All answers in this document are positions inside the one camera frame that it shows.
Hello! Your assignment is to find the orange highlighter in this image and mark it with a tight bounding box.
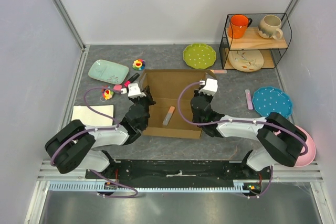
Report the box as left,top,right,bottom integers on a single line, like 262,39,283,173
162,106,175,126

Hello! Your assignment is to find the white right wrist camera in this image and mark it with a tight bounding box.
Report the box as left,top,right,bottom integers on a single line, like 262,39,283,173
198,78,218,96

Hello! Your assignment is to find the yellow highlighter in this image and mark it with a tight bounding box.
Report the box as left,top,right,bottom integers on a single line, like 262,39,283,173
211,69,227,74

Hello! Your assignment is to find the black wire wooden shelf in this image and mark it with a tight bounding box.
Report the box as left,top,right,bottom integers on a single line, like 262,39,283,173
219,13,292,70

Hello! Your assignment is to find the pink eraser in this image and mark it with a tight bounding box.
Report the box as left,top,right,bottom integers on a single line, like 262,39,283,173
113,84,122,93

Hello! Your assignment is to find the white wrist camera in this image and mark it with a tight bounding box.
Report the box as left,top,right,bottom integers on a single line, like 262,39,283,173
121,83,146,99
198,78,218,96

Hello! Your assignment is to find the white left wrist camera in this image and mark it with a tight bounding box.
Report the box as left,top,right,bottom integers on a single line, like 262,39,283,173
121,83,146,99

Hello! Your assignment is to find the green dotted plate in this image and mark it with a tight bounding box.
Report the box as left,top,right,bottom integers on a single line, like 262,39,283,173
183,43,217,69

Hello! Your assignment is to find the beige ceramic mug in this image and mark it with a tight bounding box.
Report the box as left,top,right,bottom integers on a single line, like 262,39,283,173
258,15,283,40

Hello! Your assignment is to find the blue dotted plate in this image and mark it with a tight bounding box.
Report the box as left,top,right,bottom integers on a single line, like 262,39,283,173
252,86,293,118

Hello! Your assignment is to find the beige painted plate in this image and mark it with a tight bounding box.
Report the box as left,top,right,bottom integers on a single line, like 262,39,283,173
228,50,264,72

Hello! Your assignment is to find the orange mug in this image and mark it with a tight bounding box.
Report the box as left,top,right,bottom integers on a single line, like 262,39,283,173
228,14,253,39

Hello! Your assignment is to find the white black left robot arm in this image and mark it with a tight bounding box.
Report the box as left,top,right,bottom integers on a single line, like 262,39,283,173
45,83,155,178

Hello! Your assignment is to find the light teal rectangular plate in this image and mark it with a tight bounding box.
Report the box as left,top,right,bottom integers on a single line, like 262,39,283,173
88,59,129,84

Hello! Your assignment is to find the brown cardboard box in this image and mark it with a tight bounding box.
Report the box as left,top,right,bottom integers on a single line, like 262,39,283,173
137,68,218,140

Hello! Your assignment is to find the purple pen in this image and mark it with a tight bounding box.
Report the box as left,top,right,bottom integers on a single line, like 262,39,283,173
245,89,254,110

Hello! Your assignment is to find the white square plate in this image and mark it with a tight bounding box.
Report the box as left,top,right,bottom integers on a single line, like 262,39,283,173
71,105,114,126

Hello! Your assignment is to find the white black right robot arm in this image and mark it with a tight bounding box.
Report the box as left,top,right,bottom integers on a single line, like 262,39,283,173
191,90,309,179

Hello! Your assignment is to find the pink black highlighter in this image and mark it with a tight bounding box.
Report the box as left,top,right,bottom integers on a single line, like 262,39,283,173
123,73,140,88

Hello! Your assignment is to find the pink plate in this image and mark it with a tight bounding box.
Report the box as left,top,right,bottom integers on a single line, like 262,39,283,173
295,125,316,167

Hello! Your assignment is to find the grey cable duct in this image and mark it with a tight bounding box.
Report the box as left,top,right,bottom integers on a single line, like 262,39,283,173
48,181,249,193

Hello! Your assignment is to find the rainbow flower toy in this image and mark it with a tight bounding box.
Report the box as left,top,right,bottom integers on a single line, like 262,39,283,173
132,59,145,71

